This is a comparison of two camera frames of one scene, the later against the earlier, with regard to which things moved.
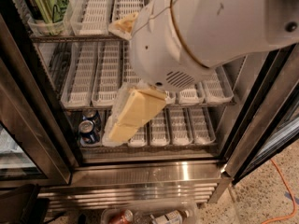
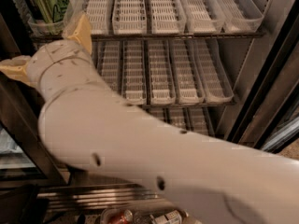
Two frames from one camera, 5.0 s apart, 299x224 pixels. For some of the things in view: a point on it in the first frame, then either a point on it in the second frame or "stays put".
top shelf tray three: (128, 0) stays put
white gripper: (155, 49) -> (57, 58)
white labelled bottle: (169, 217) stays put
